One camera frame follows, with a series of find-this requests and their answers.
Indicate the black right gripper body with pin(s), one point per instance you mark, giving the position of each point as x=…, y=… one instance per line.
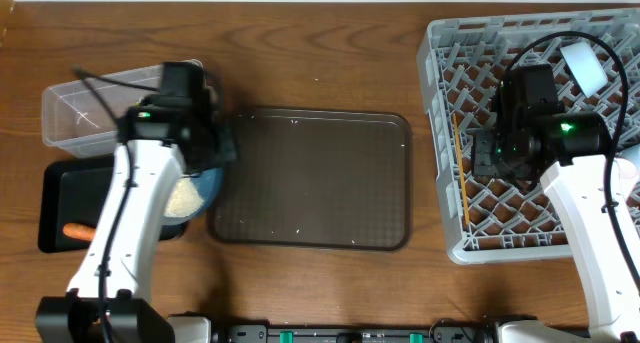
x=491, y=157

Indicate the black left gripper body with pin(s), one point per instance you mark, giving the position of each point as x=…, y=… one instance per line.
x=216, y=145

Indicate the dark blue plate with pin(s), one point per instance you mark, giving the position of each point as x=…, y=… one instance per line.
x=208, y=184

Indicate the pile of white rice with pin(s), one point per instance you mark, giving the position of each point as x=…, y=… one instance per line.
x=184, y=201

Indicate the light blue bowl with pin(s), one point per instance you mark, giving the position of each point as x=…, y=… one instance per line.
x=585, y=68

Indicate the wooden chopstick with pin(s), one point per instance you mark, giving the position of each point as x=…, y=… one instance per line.
x=465, y=205

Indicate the light blue cup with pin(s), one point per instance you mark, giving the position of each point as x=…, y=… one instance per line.
x=632, y=154

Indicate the pink plastic cup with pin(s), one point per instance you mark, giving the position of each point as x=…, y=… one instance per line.
x=628, y=176

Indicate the orange carrot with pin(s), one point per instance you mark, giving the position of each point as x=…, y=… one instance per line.
x=79, y=231

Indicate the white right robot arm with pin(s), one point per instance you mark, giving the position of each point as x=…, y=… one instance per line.
x=584, y=191

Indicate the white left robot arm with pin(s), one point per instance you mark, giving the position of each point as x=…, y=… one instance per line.
x=108, y=298

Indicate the grey dishwasher rack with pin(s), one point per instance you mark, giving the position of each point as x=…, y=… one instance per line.
x=461, y=62

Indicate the clear plastic bin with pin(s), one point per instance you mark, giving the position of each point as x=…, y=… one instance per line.
x=73, y=119

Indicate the black plastic tray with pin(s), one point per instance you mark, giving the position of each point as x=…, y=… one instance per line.
x=74, y=191

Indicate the dark brown serving tray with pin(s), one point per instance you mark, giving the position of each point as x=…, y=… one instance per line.
x=321, y=179

